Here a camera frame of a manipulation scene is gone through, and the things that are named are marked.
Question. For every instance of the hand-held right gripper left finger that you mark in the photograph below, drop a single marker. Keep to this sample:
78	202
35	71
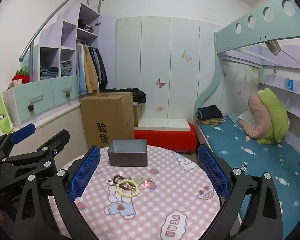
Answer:
85	173

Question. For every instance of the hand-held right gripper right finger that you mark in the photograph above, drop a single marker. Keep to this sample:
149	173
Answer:
213	173

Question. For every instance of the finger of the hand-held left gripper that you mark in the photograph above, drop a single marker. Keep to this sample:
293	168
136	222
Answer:
53	141
22	131

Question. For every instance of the grey metal box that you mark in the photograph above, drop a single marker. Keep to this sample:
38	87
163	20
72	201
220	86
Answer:
127	155

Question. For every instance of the cream curved cabinet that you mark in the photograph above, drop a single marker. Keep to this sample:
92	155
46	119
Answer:
60	125

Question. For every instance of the pine cone ornament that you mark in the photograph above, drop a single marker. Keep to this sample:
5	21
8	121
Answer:
30	107
68	95

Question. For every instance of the green white bag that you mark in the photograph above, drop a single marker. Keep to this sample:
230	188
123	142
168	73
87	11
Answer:
0	115

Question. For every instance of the large mint drawer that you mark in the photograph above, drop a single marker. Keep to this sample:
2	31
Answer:
37	100

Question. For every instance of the blue printed bedsheet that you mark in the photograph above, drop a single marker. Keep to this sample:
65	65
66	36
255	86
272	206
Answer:
255	162

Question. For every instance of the pink plush toy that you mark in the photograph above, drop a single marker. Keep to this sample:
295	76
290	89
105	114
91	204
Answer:
15	83

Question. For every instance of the folded tan clothes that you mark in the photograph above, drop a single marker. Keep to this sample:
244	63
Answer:
211	121

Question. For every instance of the small mint drawer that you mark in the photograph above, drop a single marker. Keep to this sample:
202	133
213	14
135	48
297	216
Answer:
65	90

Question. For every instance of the red strawberry plush toy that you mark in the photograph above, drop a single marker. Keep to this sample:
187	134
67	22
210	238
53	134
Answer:
21	76

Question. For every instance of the large cardboard box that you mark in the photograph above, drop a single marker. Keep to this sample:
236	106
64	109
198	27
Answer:
105	120

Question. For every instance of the red stool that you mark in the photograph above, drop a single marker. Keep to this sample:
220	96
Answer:
165	137

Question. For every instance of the folded black clothes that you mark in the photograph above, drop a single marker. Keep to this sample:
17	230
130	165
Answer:
209	112

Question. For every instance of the folded dark jeans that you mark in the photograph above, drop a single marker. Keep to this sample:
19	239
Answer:
48	73

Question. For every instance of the white pillow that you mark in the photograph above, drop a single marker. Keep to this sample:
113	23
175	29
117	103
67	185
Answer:
247	118

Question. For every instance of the white board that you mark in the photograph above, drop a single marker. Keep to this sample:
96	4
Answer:
163	125

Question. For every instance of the pink checkered tablecloth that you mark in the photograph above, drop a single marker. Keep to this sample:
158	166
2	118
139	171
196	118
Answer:
145	212

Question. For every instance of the light blue hanging shirt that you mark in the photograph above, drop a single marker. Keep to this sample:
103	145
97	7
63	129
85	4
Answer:
81	72

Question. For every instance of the folded light jeans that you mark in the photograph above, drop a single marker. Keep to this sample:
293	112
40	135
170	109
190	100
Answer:
66	68

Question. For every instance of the green pink plush cushion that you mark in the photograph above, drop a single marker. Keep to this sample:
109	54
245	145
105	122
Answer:
270	117

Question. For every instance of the small cardboard box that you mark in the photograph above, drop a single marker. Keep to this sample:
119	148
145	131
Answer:
138	113

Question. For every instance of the pink flower sticker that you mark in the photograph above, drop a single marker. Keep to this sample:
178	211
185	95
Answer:
160	109

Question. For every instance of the dark hanging jackets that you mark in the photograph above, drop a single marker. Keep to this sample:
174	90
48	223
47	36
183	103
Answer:
101	67

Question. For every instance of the black bag on box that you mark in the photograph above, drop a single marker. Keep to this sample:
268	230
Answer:
137	95

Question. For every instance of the purple stair shelf cabinet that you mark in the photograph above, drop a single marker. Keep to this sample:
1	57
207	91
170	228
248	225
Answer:
70	37

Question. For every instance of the pink butterfly sticker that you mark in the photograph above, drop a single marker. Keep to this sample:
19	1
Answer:
160	82

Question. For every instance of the white wardrobe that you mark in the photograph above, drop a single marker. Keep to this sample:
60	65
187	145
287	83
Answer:
170	67

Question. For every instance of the small blue packet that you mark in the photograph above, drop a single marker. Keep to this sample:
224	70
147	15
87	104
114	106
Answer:
290	84

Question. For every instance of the clothes on shelf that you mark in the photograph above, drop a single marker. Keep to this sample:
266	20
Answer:
86	27

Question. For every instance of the grey metal handrail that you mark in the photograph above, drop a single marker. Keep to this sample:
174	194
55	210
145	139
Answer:
52	15

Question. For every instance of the cream butterfly sticker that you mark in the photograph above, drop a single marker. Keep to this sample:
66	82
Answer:
186	55

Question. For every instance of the grey hanging cloth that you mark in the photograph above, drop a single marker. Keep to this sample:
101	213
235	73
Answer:
273	46

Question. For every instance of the mint bunk bed frame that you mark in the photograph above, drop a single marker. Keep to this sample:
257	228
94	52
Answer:
255	30

